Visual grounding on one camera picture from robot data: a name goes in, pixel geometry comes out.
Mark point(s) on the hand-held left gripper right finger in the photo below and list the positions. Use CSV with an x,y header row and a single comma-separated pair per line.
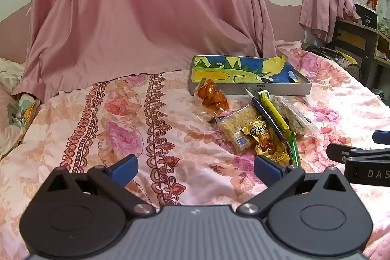
x,y
268,170

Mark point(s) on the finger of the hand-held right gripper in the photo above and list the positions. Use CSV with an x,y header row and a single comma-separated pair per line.
x,y
382,137
336,152

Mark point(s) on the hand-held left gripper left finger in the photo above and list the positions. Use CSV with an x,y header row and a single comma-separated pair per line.
x,y
125,169

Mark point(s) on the gold snack packet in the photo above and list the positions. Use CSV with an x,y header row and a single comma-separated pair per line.
x,y
269,145

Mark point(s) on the green pen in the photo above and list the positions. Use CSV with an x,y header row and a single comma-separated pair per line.
x,y
294,152

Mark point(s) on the clear sesame bar packet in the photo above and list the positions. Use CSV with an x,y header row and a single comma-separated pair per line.
x,y
297,119

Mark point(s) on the dark blue pen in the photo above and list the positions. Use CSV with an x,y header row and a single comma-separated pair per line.
x,y
264,116

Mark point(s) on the clear crispy noodle snack packet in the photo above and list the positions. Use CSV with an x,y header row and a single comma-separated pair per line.
x,y
231,127

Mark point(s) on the yellow-green snack bar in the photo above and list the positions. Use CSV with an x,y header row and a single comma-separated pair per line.
x,y
272,109

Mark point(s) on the grey tray with dinosaur liner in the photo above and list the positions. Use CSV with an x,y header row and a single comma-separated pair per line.
x,y
240,90

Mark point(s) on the orange snack packet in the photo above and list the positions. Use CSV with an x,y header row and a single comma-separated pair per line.
x,y
213,97

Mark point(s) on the floral pink bedsheet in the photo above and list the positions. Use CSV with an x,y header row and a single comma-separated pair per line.
x,y
91,132

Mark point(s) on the black mesh basket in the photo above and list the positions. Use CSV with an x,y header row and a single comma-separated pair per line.
x,y
353,69

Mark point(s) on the black and wooden desk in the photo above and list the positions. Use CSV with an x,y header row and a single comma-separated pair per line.
x,y
350,37

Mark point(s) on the green leafy plant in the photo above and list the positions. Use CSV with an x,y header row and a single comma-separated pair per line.
x,y
384,27

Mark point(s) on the cartoon printed cloth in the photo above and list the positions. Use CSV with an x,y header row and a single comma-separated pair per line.
x,y
23,110

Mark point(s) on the black box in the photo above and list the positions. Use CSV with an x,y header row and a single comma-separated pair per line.
x,y
365,16

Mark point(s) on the large pink curtain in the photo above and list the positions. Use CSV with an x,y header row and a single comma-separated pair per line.
x,y
122,19

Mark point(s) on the pale floral pillow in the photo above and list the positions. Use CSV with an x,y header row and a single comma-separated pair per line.
x,y
9,74

